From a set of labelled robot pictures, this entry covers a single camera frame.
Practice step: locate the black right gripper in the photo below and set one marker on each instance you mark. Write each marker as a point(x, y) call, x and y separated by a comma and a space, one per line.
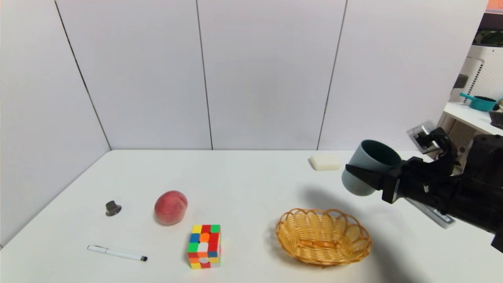
point(391, 184)

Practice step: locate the pale blue plastic cup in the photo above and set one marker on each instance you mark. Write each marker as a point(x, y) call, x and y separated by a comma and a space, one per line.
point(363, 159)

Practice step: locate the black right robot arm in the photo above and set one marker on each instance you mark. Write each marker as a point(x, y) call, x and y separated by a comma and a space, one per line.
point(477, 184)

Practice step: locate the yellow woven wicker basket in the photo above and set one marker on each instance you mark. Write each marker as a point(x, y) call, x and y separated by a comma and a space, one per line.
point(323, 236)

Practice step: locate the dark basket on side table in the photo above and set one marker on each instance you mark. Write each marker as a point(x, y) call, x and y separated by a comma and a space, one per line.
point(497, 118)

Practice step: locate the white rectangular soap block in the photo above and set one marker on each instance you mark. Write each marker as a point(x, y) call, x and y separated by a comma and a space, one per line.
point(324, 162)

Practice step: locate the grey clear pencil lead case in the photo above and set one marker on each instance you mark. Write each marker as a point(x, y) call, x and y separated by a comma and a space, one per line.
point(436, 216)

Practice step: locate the white side table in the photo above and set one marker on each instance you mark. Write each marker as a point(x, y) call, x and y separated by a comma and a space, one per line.
point(469, 116)

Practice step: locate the white perforated appliance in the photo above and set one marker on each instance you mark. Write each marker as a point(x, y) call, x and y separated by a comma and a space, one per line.
point(485, 72)

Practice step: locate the multicolour puzzle cube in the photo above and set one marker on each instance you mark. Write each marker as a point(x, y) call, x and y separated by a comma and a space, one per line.
point(204, 246)

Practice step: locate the dark shelf item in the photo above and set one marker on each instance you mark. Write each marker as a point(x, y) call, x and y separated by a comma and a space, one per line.
point(489, 33)

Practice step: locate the red peach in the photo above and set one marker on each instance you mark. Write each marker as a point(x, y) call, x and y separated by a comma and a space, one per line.
point(170, 207)

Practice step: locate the orange panel strip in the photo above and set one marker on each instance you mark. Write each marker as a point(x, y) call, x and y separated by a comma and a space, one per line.
point(494, 6)

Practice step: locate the small grey metal knob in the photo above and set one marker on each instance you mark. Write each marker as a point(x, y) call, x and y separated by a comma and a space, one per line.
point(112, 208)

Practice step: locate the white pen with black tip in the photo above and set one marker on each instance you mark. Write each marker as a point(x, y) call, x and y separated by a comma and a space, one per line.
point(116, 253)

